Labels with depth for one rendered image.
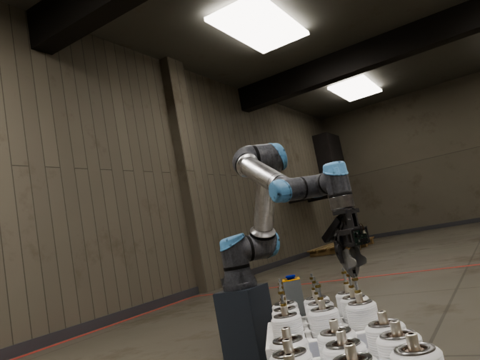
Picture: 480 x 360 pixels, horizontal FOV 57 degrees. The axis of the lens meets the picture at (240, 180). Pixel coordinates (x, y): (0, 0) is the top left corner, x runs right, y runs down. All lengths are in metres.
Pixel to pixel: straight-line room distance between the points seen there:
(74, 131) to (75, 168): 0.33
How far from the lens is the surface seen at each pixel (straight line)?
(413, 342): 0.94
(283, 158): 1.83
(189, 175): 4.98
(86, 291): 3.93
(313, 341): 1.41
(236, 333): 1.95
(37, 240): 3.70
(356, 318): 1.45
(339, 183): 1.42
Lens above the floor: 0.52
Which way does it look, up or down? 7 degrees up
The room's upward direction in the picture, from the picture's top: 10 degrees counter-clockwise
